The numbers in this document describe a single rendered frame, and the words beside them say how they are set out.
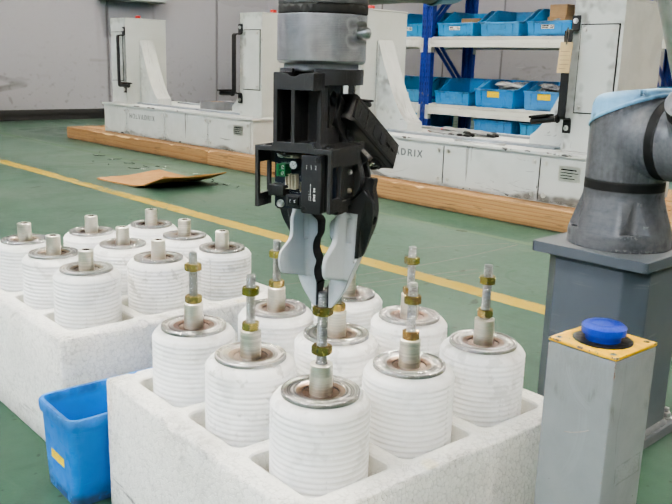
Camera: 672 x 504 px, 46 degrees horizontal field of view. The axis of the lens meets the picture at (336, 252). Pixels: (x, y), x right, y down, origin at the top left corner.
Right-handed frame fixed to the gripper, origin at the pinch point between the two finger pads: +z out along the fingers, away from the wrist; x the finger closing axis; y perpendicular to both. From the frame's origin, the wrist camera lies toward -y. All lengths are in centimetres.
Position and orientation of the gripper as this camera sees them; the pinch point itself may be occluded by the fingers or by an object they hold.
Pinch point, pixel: (327, 289)
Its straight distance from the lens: 73.9
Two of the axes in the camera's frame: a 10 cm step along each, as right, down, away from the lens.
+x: 9.0, 1.2, -4.1
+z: -0.3, 9.7, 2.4
